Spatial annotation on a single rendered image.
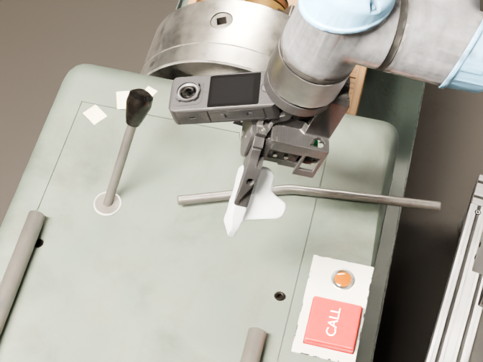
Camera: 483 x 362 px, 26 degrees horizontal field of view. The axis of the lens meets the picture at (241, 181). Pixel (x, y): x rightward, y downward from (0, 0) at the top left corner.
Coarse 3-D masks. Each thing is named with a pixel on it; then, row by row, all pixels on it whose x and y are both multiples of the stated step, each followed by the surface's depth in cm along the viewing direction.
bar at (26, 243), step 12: (36, 216) 131; (24, 228) 130; (36, 228) 131; (24, 240) 129; (36, 240) 131; (24, 252) 129; (12, 264) 128; (24, 264) 128; (12, 276) 127; (0, 288) 126; (12, 288) 126; (0, 300) 125; (12, 300) 126; (0, 312) 124; (0, 324) 124
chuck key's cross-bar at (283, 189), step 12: (216, 192) 134; (228, 192) 134; (276, 192) 134; (288, 192) 134; (300, 192) 134; (312, 192) 134; (324, 192) 134; (336, 192) 134; (348, 192) 134; (360, 192) 134; (180, 204) 133; (384, 204) 134; (396, 204) 134; (408, 204) 134; (420, 204) 134; (432, 204) 134
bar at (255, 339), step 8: (256, 328) 123; (248, 336) 123; (256, 336) 122; (264, 336) 123; (248, 344) 122; (256, 344) 122; (248, 352) 121; (256, 352) 121; (248, 360) 121; (256, 360) 121
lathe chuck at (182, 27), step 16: (208, 0) 158; (224, 0) 157; (176, 16) 160; (192, 16) 157; (208, 16) 156; (240, 16) 154; (256, 16) 155; (272, 16) 155; (288, 16) 156; (160, 32) 162; (176, 32) 157; (192, 32) 155; (208, 32) 153; (224, 32) 153; (240, 32) 153; (256, 32) 153; (272, 32) 154; (160, 48) 158; (256, 48) 152; (272, 48) 152; (144, 64) 161
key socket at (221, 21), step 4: (216, 16) 155; (220, 16) 155; (224, 16) 155; (228, 16) 155; (212, 20) 155; (216, 20) 155; (220, 20) 155; (224, 20) 155; (228, 20) 154; (232, 20) 154; (212, 24) 154; (216, 24) 154; (220, 24) 154; (224, 24) 154; (228, 24) 154; (216, 28) 154; (220, 28) 154
